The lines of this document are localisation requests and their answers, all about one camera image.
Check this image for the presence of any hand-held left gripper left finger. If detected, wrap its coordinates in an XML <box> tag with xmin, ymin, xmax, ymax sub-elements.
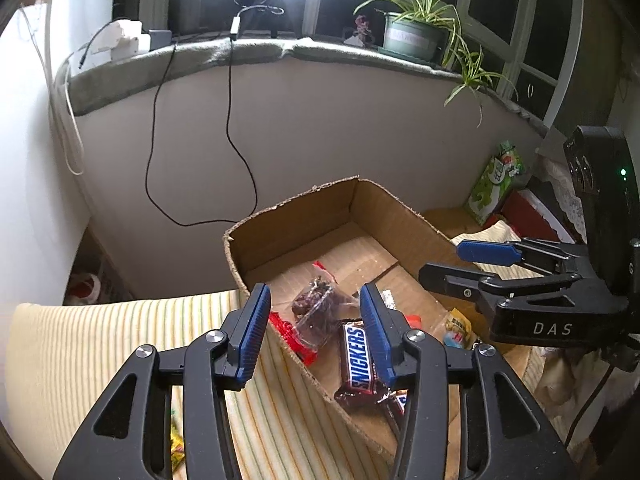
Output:
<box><xmin>52</xmin><ymin>282</ymin><xmax>273</xmax><ymax>480</ymax></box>

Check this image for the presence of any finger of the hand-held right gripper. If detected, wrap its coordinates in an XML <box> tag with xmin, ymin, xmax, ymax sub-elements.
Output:
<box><xmin>418</xmin><ymin>261</ymin><xmax>583</xmax><ymax>311</ymax></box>
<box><xmin>456</xmin><ymin>237</ymin><xmax>588</xmax><ymax>273</ymax></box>

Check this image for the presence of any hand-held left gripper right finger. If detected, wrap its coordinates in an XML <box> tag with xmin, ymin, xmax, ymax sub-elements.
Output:
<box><xmin>359</xmin><ymin>282</ymin><xmax>578</xmax><ymax>480</ymax></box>

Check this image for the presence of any brown chocolate bar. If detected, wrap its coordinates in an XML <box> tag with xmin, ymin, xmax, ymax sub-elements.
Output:
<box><xmin>334</xmin><ymin>321</ymin><xmax>396</xmax><ymax>411</ymax></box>
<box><xmin>384</xmin><ymin>389</ymin><xmax>409</xmax><ymax>433</ymax></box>

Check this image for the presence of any small silver red packet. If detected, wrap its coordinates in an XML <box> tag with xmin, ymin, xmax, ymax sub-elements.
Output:
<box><xmin>380</xmin><ymin>289</ymin><xmax>426</xmax><ymax>331</ymax></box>

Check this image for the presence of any yellow blue candy packet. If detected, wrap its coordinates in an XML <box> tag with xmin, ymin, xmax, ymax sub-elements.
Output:
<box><xmin>445</xmin><ymin>308</ymin><xmax>478</xmax><ymax>351</ymax></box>

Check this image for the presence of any brown cardboard box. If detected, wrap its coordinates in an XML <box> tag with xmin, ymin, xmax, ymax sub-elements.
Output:
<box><xmin>222</xmin><ymin>176</ymin><xmax>533</xmax><ymax>466</ymax></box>

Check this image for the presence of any white lace cloth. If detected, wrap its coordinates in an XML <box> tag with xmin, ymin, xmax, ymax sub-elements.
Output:
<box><xmin>537</xmin><ymin>160</ymin><xmax>588</xmax><ymax>241</ymax></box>

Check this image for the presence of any red box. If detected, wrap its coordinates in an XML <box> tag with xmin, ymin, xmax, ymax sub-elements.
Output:
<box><xmin>495</xmin><ymin>187</ymin><xmax>576</xmax><ymax>243</ymax></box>

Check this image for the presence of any green snack bag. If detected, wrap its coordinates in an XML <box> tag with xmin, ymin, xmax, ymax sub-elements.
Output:
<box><xmin>462</xmin><ymin>140</ymin><xmax>526</xmax><ymax>226</ymax></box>

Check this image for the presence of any green yellow candy wrapper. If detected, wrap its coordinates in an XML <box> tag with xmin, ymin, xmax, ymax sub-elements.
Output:
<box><xmin>169</xmin><ymin>410</ymin><xmax>186</xmax><ymax>473</ymax></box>

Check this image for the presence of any striped yellow tablecloth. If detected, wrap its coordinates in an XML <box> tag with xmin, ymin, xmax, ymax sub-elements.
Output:
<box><xmin>0</xmin><ymin>222</ymin><xmax>551</xmax><ymax>480</ymax></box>

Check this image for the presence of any white crumpled cloth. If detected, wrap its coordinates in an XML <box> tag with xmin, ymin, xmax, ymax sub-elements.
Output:
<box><xmin>520</xmin><ymin>342</ymin><xmax>621</xmax><ymax>461</ymax></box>

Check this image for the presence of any red white plastic bag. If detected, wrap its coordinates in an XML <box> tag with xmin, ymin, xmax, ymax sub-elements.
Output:
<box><xmin>64</xmin><ymin>271</ymin><xmax>103</xmax><ymax>307</ymax></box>

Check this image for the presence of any potted spider plant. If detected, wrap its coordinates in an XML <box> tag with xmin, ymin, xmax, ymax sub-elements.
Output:
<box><xmin>347</xmin><ymin>0</ymin><xmax>521</xmax><ymax>128</ymax></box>

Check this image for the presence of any small figurine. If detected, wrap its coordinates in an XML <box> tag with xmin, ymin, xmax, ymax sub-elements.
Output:
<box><xmin>342</xmin><ymin>14</ymin><xmax>378</xmax><ymax>46</ymax></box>

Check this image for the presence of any white cabinet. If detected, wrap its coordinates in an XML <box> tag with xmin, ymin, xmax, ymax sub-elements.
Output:
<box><xmin>0</xmin><ymin>2</ymin><xmax>93</xmax><ymax>306</ymax></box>

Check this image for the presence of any white power adapter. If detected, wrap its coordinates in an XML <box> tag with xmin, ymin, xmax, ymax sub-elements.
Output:
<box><xmin>77</xmin><ymin>19</ymin><xmax>173</xmax><ymax>68</ymax></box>

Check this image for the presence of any white window frame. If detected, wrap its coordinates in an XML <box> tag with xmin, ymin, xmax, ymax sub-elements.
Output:
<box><xmin>115</xmin><ymin>0</ymin><xmax>586</xmax><ymax>131</ymax></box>

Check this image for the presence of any white cable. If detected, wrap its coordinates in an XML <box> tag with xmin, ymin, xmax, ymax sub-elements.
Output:
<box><xmin>20</xmin><ymin>5</ymin><xmax>86</xmax><ymax>177</ymax></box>

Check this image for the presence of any black cable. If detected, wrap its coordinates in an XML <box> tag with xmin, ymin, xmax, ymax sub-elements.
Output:
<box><xmin>145</xmin><ymin>5</ymin><xmax>286</xmax><ymax>227</ymax></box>

